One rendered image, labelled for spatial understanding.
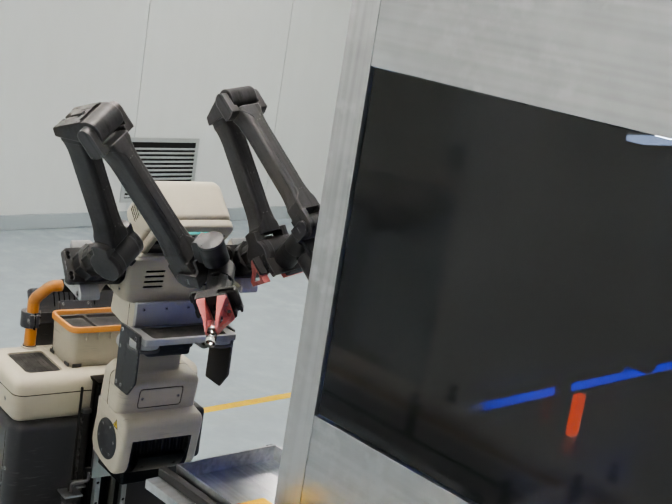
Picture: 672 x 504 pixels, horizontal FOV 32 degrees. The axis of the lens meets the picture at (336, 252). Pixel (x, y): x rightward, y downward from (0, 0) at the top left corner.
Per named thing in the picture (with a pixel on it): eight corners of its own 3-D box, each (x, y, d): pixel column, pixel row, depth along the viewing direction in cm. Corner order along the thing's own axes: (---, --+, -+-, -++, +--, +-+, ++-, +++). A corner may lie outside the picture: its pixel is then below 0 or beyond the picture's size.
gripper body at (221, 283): (235, 291, 242) (238, 267, 247) (188, 298, 243) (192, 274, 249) (243, 313, 246) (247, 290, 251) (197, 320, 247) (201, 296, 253)
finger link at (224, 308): (222, 319, 236) (227, 287, 243) (188, 324, 237) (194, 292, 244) (232, 342, 240) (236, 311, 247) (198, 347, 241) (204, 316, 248)
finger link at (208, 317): (224, 318, 236) (229, 287, 243) (190, 323, 237) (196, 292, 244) (234, 342, 240) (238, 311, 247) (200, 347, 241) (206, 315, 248)
